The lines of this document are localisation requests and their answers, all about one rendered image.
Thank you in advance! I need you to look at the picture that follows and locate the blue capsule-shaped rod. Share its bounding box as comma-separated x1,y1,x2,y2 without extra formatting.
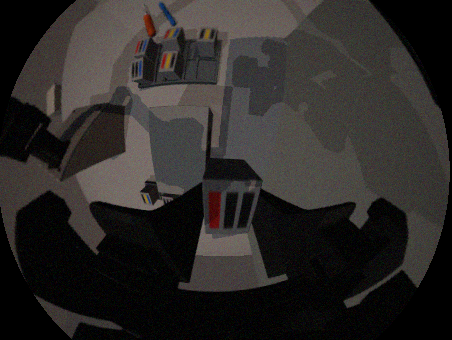
158,1,175,25

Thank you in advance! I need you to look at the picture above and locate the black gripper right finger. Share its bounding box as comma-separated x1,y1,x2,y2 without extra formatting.
251,189,356,278

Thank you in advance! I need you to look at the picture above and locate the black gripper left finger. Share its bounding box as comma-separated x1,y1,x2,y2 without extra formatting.
89,182,203,283

